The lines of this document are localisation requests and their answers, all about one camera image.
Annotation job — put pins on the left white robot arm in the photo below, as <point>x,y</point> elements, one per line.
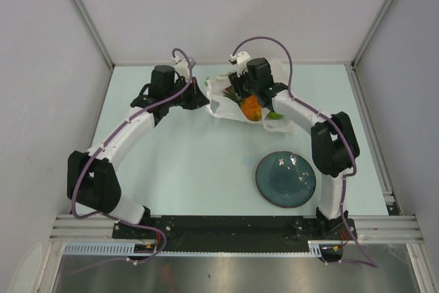
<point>92,175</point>

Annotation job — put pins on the fake green lime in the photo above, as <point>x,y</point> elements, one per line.
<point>274,116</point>

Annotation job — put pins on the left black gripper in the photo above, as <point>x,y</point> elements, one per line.
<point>197,99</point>

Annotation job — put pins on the white slotted cable duct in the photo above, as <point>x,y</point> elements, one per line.
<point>139,250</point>

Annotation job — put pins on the white printed plastic bag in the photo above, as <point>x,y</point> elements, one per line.
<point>223,108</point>

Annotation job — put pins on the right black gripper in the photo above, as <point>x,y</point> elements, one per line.
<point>236,82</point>

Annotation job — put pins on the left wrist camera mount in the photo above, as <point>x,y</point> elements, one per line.
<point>182,66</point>

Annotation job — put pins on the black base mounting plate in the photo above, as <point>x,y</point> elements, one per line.
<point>219,230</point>

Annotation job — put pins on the aluminium front frame rail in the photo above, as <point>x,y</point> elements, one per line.
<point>374,229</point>

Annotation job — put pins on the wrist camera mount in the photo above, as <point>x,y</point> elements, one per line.
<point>240,60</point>
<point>182,66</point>

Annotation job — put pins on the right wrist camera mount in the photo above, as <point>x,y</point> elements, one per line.
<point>240,60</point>

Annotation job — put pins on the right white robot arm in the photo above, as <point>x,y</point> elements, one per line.
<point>334,146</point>

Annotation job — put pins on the fake orange pineapple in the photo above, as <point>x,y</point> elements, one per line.
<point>249,106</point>

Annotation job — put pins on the dark blue ceramic plate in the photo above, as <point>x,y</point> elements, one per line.
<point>285,179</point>

